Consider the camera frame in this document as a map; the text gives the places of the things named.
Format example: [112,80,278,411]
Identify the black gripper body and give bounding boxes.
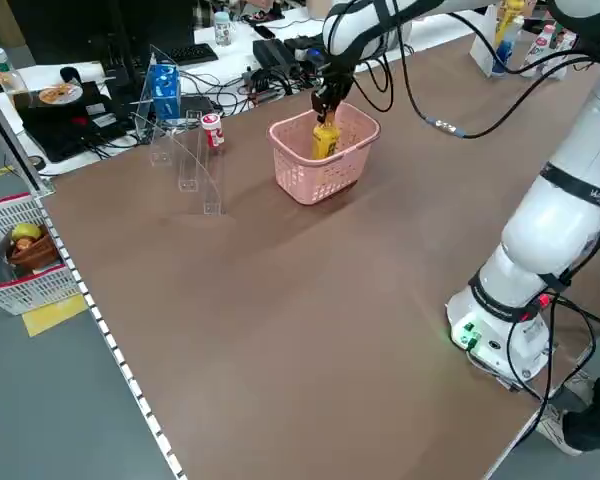
[310,60,355,105]

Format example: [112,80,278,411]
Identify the pink plastic basket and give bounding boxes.
[267,102,381,207]

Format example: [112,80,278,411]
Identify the clear acrylic drinks tray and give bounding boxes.
[468,4,581,81]

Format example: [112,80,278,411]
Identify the blue drink carton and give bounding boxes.
[146,62,184,122]

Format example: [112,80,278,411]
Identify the brown wicker basket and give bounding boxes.
[5,232,61,274]

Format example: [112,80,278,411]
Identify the small red white bottle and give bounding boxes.
[201,113,226,150]

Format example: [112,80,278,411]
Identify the white printed bottle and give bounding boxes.
[213,10,235,48]

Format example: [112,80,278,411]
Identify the clear acrylic display stand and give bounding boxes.
[131,43,230,217]

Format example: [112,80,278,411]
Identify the black keyboard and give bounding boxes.
[168,43,220,66]

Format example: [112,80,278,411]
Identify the black computer monitor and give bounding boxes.
[9,0,196,101]

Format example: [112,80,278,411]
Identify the white bottle pink cap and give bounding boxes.
[523,23,556,76]
[549,27,580,79]

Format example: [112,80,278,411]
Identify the black flat case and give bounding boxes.
[15,79,134,164]

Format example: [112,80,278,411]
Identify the round printed disc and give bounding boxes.
[37,83,83,106]

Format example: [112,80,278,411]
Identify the clear bottle green cap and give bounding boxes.
[0,47,30,96]

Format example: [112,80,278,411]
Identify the yellow green fruit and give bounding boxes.
[11,222,44,242]

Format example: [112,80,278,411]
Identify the brown cardboard box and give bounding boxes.
[0,0,26,49]

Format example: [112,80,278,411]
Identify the yellow paper sheet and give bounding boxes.
[21,293,90,338]

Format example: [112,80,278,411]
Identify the white mesh crate red rim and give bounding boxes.
[0,192,85,317]

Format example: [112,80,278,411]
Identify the person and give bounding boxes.
[537,299,600,457]

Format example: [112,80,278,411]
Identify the black base cable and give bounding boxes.
[507,292,600,401]

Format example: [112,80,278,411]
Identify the aluminium frame post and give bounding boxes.
[0,79,56,197]

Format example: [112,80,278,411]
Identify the notched table side rail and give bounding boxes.
[38,192,189,480]

